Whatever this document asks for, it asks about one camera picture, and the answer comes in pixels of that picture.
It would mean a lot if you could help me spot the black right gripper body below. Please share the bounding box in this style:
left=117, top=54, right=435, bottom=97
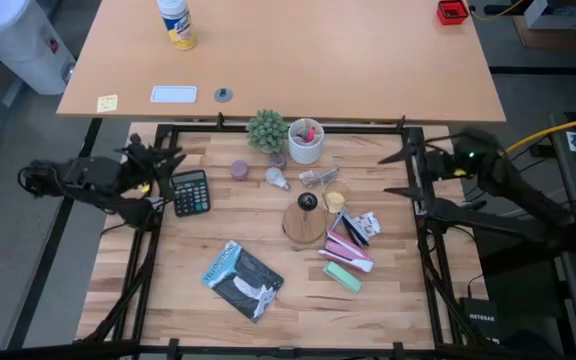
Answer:
left=410, top=139, right=489, bottom=201

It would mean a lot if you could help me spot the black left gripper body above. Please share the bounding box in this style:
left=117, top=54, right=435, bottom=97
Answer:
left=112, top=132, right=163, bottom=197

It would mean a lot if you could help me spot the white lightbulb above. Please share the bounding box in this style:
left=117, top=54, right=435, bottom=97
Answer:
left=265, top=166, right=292, bottom=193

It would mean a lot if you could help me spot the black desk calculator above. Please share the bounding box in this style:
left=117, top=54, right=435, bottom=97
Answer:
left=169, top=168, right=212, bottom=219

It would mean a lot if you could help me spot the white patterned packet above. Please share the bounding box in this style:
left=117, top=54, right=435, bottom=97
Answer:
left=355, top=210, right=384, bottom=239

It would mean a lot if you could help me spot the black pen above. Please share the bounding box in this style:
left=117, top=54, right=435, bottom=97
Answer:
left=341, top=213, right=371, bottom=249

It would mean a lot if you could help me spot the white rectangular card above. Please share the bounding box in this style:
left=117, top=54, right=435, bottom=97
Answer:
left=149, top=84, right=200, bottom=105

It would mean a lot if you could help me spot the yellow sticky note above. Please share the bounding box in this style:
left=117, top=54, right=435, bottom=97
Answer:
left=96, top=93, right=119, bottom=114

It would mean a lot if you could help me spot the small yellow jar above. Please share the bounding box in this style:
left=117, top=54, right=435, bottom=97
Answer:
left=320, top=178, right=352, bottom=215

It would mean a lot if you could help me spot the pink stapler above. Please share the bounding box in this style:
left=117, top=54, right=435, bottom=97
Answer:
left=317, top=228, right=376, bottom=274

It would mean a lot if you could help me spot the white ribbed ceramic cup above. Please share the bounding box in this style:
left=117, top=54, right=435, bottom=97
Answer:
left=287, top=117, right=326, bottom=166

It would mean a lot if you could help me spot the green artificial potted plant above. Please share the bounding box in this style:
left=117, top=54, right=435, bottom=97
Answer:
left=245, top=108, right=291, bottom=155

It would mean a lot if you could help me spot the mint green stapler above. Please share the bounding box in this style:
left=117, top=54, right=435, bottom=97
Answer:
left=322, top=261, right=364, bottom=295

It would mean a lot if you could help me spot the patterned purple candle tin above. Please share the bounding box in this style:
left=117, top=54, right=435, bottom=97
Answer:
left=268, top=151, right=289, bottom=172

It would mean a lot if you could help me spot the black and teal package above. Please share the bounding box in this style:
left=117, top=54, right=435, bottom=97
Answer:
left=200, top=239, right=286, bottom=323

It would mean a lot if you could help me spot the light wooden desk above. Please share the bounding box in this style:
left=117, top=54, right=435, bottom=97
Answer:
left=56, top=0, right=508, bottom=125

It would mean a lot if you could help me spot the Lysol wipes canister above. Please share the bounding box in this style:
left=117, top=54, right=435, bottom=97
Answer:
left=156, top=0, right=199, bottom=51

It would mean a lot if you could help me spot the red plastic box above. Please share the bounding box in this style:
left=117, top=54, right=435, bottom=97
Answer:
left=436, top=0, right=470, bottom=26

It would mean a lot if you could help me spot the brown cardboard sheet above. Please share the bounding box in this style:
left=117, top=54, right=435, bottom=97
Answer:
left=512, top=14, right=576, bottom=50

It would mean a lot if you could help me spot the white cylindrical appliance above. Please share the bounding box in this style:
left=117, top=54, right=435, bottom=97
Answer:
left=0, top=0, right=77, bottom=96

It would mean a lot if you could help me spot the grey box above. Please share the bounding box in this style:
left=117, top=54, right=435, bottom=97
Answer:
left=523, top=0, right=576, bottom=30

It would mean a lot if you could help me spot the black aluminium table frame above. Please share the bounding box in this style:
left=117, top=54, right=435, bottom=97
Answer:
left=75, top=113, right=500, bottom=360

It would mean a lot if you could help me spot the thick yellow cable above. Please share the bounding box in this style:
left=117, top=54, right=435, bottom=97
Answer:
left=505, top=112, right=576, bottom=155

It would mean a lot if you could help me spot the black Netgear network switch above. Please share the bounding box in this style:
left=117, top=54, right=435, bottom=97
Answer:
left=458, top=296, right=501, bottom=345

